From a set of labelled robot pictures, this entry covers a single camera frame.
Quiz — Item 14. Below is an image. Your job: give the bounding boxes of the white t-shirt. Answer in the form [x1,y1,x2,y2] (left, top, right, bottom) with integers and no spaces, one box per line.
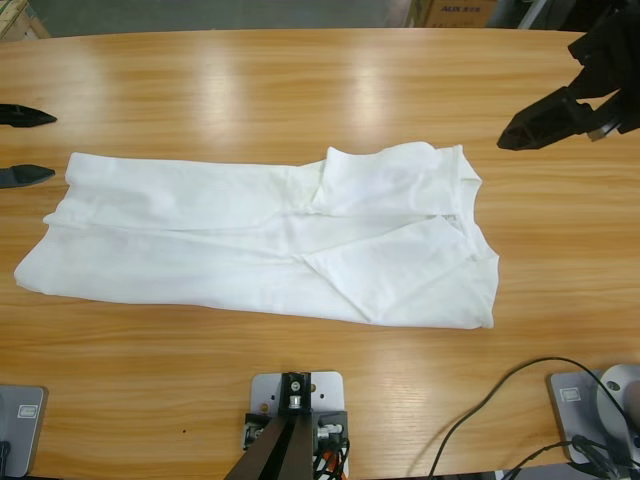
[13,141,502,331]

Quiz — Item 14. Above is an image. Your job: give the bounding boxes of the black post clamp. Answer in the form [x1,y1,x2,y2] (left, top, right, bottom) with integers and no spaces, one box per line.
[277,370,315,420]

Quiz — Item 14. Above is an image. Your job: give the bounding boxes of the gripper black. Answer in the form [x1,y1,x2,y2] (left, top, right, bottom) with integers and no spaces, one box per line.
[496,8,640,152]

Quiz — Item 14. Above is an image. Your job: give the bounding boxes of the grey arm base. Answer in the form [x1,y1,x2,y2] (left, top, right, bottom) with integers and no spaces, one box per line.
[0,383,50,478]
[546,363,640,464]

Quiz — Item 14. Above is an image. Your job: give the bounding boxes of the long black cable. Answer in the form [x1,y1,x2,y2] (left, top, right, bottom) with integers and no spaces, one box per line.
[407,356,634,479]

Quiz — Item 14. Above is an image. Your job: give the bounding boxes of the grey metal frame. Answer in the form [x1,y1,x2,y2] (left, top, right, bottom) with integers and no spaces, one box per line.
[517,0,554,30]

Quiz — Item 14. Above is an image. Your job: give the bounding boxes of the wooden crate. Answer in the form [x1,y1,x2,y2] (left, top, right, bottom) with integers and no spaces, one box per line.
[0,0,52,41]

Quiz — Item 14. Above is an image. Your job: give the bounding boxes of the cardboard box with AUX print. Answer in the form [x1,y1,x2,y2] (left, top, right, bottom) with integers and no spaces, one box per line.
[423,0,501,29]

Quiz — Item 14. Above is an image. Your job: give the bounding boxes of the orange and black cable bundle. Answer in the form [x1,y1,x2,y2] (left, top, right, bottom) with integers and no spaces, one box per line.
[312,438,352,480]

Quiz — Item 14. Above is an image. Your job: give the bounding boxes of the black side bracket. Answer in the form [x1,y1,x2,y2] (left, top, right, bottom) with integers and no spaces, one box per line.
[242,411,275,450]
[313,408,350,444]

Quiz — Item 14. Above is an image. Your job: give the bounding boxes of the black cable with plug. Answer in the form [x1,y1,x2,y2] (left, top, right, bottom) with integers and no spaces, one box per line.
[502,433,640,480]

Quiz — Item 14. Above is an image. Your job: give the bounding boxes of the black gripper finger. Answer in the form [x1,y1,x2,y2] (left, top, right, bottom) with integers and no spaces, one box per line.
[0,163,57,190]
[0,102,58,131]

